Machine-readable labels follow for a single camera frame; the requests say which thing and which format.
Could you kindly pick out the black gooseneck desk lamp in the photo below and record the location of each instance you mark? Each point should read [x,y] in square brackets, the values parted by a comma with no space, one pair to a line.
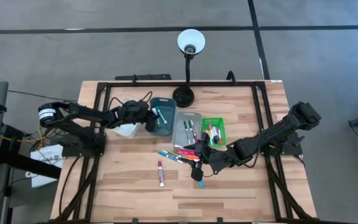
[183,97]

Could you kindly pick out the black capped white marker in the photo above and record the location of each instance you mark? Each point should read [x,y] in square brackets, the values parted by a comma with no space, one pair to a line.
[215,135]

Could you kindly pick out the white printed paper box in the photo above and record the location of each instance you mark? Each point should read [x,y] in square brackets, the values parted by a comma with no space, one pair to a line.
[50,155]

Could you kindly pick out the thin magenta marker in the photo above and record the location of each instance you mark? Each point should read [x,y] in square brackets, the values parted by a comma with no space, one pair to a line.
[194,132]

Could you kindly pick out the thick teal whiteboard marker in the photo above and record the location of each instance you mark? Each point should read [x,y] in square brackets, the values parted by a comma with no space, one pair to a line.
[162,115]

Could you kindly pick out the black arched clamp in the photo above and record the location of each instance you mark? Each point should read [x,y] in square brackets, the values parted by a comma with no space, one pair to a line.
[228,75]

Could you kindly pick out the thick red whiteboard marker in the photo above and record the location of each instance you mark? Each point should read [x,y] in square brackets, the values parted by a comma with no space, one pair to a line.
[160,174]

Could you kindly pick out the thin blue marker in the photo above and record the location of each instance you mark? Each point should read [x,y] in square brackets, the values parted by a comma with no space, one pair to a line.
[169,156]

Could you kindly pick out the black stand leg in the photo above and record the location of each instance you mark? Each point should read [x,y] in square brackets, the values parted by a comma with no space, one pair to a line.
[26,161]

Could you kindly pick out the grey plastic bin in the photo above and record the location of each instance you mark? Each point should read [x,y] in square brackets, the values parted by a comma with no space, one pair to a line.
[179,137]

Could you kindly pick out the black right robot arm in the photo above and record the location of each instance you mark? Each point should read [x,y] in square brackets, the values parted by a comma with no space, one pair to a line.
[259,141]

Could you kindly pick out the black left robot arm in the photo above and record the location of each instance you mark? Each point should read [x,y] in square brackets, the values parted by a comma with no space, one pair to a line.
[82,112]

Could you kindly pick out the light blue highlighter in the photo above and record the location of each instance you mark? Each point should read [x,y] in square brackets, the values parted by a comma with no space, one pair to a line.
[200,184]

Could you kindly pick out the white plastic bin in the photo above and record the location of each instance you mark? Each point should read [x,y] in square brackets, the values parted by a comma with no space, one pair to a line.
[126,130]

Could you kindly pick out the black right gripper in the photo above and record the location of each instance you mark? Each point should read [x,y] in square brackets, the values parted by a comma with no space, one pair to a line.
[205,155]

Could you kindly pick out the thin light green marker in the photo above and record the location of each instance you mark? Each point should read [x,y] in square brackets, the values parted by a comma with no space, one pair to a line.
[176,154]

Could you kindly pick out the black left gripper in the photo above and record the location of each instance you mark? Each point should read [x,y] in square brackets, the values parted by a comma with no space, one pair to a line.
[135,110]

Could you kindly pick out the green plastic basket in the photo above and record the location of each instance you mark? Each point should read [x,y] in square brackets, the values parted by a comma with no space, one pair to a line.
[221,123]

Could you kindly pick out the black power strip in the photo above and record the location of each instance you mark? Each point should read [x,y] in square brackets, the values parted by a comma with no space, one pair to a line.
[148,76]

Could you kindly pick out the orange highlighter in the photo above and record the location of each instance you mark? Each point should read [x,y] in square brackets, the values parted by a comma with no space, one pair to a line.
[220,137]

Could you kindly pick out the teal plastic bin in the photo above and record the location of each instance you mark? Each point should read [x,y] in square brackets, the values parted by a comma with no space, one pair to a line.
[168,127]

